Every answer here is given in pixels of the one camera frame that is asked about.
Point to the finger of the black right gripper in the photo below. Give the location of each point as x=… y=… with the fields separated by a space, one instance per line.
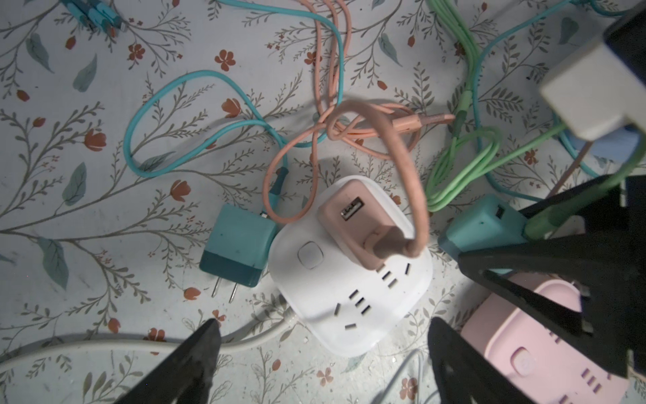
x=609 y=327

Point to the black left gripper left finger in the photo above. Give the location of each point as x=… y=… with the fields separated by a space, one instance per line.
x=186 y=375

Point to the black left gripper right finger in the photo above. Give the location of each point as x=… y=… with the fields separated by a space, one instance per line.
x=462 y=374

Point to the pink power strip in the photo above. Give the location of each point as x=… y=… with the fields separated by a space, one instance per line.
x=536 y=360

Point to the white power strip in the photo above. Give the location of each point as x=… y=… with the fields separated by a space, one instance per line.
x=348 y=308

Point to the blue power strip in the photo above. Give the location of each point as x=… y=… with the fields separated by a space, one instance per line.
x=617 y=146

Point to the dark teal two-tone charger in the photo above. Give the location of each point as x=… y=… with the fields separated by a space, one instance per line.
x=238 y=246

